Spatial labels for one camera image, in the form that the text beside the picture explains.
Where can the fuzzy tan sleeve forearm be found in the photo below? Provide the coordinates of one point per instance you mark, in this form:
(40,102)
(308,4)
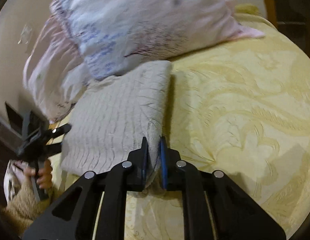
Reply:
(22,211)

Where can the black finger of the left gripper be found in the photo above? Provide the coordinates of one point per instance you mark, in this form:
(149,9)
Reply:
(59,131)

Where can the yellow patterned bedspread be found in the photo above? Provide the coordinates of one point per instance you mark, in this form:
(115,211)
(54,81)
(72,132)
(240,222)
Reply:
(243,108)

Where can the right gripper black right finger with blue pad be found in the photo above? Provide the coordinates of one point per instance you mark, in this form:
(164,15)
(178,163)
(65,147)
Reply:
(214,206)

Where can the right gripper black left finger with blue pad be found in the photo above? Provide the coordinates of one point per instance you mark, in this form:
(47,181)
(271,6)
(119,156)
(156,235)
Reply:
(94,206)

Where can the floral printed pillow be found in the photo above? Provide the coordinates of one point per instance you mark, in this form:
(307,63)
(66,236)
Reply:
(115,36)

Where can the dark bedside furniture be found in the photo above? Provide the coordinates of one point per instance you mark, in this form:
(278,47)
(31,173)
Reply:
(14,131)

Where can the person's left hand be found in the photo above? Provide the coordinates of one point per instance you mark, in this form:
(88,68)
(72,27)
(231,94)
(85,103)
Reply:
(44,180)

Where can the white wall socket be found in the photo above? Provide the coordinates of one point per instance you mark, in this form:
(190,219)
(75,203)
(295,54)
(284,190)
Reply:
(26,34)

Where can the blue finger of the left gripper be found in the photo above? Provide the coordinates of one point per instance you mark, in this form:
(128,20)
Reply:
(52,149)

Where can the pink striped pillow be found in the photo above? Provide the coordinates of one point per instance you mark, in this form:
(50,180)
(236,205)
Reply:
(55,74)

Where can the beige cable-knit sweater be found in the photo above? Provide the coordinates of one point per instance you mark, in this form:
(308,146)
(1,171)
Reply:
(113,116)

